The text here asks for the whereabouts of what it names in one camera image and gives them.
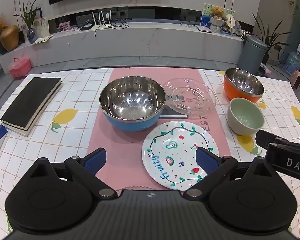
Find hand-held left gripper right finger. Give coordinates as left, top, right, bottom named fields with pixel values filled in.
left=184, top=147, right=275, bottom=198

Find blue glass vase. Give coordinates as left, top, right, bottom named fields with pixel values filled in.
left=27, top=28, right=38, bottom=44

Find white mushroom picture card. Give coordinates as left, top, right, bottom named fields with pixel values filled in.
left=32, top=17, right=50, bottom=38

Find lemon checkered tablecloth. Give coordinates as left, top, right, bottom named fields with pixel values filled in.
left=0, top=67, right=300, bottom=240

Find floral glass plate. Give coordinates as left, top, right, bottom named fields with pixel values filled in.
left=117, top=185, right=153, bottom=193

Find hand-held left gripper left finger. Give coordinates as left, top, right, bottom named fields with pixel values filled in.
left=27, top=147, right=117, bottom=198

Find gold vase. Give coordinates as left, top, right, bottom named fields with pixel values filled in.
left=0, top=25, right=20, bottom=51

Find white router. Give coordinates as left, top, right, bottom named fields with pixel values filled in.
left=91, top=10, right=117, bottom=30

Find teddy bear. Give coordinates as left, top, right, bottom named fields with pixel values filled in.
left=209, top=6, right=227, bottom=33

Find potted long-leaf plant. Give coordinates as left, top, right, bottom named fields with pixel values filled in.
left=252, top=12, right=292, bottom=65

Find green ceramic bowl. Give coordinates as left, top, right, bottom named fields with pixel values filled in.
left=227, top=97, right=265, bottom=136

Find orange steel bowl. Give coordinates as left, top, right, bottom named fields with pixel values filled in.
left=224, top=68, right=265, bottom=103

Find black cable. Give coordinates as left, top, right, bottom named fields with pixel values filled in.
left=95, top=20, right=129, bottom=37

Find round white sign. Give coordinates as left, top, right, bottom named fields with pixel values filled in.
left=225, top=14, right=236, bottom=28

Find white marble console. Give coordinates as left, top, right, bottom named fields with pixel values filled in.
left=0, top=21, right=244, bottom=75

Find flat book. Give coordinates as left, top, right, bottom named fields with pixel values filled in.
left=194, top=24, right=213, bottom=34

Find white fruit-printed plate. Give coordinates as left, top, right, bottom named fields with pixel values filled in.
left=142, top=121, right=220, bottom=190

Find large water bottle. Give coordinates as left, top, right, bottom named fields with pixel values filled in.
left=285, top=51, right=300, bottom=77

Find pink storage basket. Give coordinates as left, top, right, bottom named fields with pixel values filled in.
left=8, top=57, right=32, bottom=79

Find clear glass plate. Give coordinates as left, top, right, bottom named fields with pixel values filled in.
left=162, top=78, right=217, bottom=117

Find grey trash bin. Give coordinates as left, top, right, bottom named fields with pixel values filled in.
left=237, top=35, right=268, bottom=73

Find dark vase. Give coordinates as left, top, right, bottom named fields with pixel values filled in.
left=0, top=34, right=8, bottom=55

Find green painted poster card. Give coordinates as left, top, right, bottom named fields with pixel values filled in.
left=201, top=4, right=235, bottom=28

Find pink printed table mat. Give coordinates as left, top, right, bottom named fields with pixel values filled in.
left=86, top=68, right=232, bottom=191

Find black notebook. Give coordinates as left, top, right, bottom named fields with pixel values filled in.
left=0, top=77, right=63, bottom=137

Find small pink heater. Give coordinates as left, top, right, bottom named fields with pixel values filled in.
left=291, top=70, right=300, bottom=89

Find long-leaf green plant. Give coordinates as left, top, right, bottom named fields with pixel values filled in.
left=12, top=0, right=44, bottom=30

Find loose papers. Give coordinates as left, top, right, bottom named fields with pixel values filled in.
left=31, top=35, right=54, bottom=46

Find blue steel bowl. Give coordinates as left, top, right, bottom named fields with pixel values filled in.
left=99, top=76, right=166, bottom=132

